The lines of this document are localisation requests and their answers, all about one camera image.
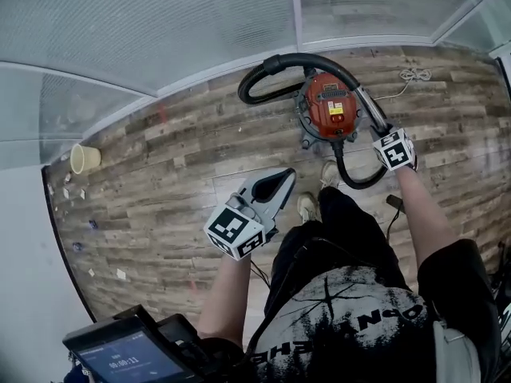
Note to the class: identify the black screen device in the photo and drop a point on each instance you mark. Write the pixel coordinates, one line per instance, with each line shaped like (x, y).
(127, 361)

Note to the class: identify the red vacuum cleaner body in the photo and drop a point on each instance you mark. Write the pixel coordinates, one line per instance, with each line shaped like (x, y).
(333, 104)

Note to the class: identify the person's right forearm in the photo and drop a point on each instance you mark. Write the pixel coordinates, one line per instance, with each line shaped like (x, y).
(423, 214)

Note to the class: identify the scattered floor scraps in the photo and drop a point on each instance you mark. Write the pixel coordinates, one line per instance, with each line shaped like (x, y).
(121, 273)

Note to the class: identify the beige paper cup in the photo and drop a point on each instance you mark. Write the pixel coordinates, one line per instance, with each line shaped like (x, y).
(85, 159)

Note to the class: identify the person's left forearm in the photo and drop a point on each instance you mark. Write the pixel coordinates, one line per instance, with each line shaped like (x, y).
(227, 293)

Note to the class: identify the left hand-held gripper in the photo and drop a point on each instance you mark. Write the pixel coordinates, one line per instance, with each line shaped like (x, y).
(235, 231)

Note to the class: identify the black device mount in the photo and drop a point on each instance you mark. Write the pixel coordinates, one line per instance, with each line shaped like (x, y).
(199, 353)

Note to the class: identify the person's beige shoe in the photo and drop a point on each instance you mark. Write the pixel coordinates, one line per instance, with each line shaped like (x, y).
(307, 208)
(329, 174)

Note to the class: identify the person's black white print shirt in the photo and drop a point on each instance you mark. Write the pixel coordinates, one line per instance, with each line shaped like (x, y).
(339, 313)

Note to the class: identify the person's black shorts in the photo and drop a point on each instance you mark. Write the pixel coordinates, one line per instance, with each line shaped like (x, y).
(343, 230)

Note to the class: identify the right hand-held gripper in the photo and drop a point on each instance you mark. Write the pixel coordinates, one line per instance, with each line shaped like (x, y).
(395, 152)

